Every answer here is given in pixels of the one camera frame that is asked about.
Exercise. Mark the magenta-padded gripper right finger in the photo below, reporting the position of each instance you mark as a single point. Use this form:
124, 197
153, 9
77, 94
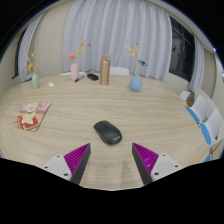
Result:
146, 159

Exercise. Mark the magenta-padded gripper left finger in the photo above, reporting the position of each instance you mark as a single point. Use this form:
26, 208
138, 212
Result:
77, 159

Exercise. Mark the black computer mouse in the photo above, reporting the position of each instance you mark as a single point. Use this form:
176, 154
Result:
107, 132

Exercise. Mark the pink cartoon print mouse pad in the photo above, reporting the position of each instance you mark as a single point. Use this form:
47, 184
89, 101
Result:
31, 116

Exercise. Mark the white and blue chairs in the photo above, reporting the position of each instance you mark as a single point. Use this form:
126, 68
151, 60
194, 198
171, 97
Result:
211, 128

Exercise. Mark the blue vase with dried flowers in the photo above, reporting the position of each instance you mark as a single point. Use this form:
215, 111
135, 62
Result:
135, 84

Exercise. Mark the white remote control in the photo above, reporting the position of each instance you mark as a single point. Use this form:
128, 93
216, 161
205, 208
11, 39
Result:
51, 84

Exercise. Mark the dark marker pen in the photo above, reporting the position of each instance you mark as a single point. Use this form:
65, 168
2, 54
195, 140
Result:
80, 78

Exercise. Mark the small black box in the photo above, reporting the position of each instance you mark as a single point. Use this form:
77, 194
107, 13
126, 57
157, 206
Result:
93, 76

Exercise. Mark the white chair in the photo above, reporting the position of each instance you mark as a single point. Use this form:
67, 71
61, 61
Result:
119, 71
66, 73

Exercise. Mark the pink vase with orange flowers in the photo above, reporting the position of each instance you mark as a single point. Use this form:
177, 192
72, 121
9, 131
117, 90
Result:
74, 72

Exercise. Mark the green vase with yellow flowers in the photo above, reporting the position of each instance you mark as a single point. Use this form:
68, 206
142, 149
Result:
35, 81

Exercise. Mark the tan metal drink bottle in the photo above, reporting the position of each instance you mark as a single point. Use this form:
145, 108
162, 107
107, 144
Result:
105, 70

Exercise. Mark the narrow white curtain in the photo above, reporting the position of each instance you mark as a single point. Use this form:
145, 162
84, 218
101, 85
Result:
28, 50
197, 66

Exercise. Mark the dark window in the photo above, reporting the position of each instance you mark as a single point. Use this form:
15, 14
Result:
17, 56
181, 50

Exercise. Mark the wide white curtain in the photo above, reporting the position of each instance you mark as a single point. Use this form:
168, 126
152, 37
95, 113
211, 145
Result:
116, 33

